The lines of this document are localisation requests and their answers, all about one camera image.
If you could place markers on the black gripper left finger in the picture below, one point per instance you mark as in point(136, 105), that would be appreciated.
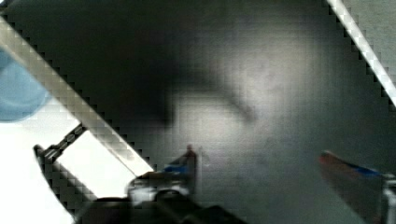
point(159, 197)

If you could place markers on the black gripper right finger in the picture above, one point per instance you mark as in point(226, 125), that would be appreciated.
point(368, 192)

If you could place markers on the black steel toaster oven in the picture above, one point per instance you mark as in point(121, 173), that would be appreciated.
point(260, 88)

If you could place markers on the blue bowl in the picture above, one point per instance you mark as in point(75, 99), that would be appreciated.
point(21, 95)

